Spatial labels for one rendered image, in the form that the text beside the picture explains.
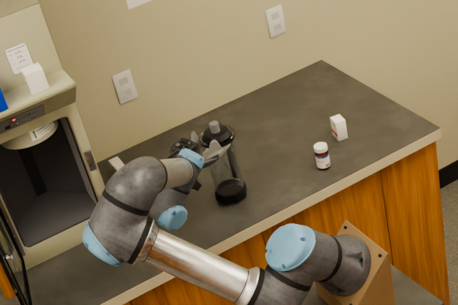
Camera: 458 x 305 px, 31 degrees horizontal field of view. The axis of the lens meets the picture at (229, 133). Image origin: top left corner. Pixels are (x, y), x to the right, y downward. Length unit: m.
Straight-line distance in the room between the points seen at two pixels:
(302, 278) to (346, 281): 0.13
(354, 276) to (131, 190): 0.57
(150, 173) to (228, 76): 1.26
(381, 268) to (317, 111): 1.02
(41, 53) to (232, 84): 1.01
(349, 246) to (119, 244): 0.55
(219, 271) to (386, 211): 1.01
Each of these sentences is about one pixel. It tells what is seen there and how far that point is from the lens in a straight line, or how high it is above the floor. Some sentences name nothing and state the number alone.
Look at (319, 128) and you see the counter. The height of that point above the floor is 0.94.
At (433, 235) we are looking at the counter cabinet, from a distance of 3.01.
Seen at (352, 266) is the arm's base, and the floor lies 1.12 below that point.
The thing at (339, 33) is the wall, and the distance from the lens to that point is 3.29.
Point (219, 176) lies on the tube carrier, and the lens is 2.49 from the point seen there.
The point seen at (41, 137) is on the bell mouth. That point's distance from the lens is 2.41.
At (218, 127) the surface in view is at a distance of 2.44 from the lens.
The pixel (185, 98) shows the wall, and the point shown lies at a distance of 3.03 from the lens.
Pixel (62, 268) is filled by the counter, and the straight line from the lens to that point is 2.54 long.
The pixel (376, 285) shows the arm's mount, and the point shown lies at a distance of 2.04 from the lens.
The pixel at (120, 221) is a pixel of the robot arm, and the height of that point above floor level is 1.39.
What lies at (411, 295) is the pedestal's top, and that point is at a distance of 2.16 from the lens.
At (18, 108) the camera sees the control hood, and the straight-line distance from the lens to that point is 2.21.
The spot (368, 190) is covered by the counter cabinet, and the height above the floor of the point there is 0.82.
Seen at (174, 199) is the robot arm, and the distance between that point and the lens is 2.24.
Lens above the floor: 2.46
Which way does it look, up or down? 32 degrees down
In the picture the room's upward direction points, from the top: 14 degrees counter-clockwise
